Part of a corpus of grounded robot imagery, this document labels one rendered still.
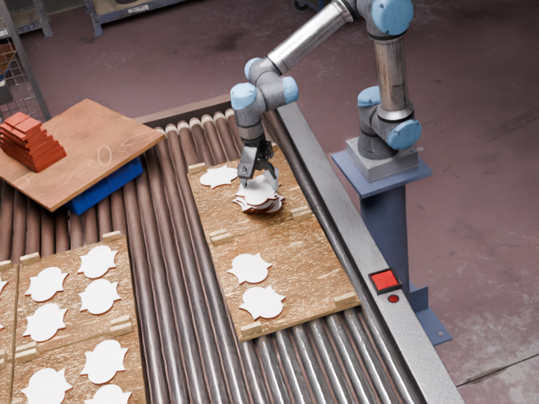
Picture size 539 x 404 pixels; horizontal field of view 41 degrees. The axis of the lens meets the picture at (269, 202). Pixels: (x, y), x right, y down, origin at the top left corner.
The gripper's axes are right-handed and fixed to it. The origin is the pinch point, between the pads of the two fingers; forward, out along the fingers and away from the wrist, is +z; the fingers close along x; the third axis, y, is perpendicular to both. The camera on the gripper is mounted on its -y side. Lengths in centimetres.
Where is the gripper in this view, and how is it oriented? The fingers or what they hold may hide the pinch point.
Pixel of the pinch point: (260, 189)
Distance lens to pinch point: 221.3
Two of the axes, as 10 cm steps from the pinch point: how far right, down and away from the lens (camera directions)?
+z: 1.5, 7.5, 6.4
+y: 3.1, -6.5, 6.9
